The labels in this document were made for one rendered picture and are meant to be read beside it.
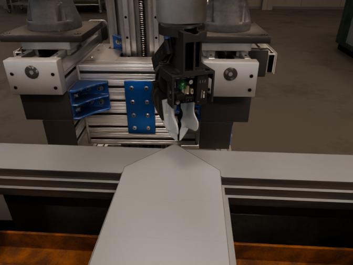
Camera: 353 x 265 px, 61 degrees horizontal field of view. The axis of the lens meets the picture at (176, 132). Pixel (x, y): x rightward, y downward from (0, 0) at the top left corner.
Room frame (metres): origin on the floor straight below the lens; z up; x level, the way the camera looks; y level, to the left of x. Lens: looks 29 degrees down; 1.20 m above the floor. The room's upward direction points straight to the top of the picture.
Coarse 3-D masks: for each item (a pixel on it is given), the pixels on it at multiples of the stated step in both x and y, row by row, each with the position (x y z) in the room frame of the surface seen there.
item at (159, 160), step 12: (156, 156) 0.49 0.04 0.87; (168, 156) 0.49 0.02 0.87; (180, 156) 0.49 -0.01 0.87; (192, 156) 0.49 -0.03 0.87; (156, 168) 0.45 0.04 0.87; (168, 168) 0.45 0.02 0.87; (180, 168) 0.45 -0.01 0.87; (192, 168) 0.45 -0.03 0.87; (204, 168) 0.45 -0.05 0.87; (216, 168) 0.45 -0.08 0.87
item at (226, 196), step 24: (0, 192) 0.44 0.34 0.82; (24, 192) 0.44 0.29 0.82; (48, 192) 0.44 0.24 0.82; (72, 192) 0.43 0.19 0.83; (96, 192) 0.43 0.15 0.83; (240, 192) 0.42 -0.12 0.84; (264, 192) 0.42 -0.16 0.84; (288, 192) 0.41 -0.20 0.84; (312, 192) 0.41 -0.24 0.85; (336, 192) 0.41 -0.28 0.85
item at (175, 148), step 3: (174, 144) 0.54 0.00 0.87; (168, 147) 0.53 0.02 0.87; (171, 147) 0.53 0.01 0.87; (174, 147) 0.53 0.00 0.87; (177, 147) 0.53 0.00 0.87; (180, 147) 0.53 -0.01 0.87; (159, 150) 0.52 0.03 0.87; (162, 150) 0.52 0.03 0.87; (165, 150) 0.52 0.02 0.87; (168, 150) 0.52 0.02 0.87; (171, 150) 0.52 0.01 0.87; (174, 150) 0.52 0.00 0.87; (177, 150) 0.52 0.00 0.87; (180, 150) 0.52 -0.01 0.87; (183, 150) 0.52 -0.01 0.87; (186, 150) 0.52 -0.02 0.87
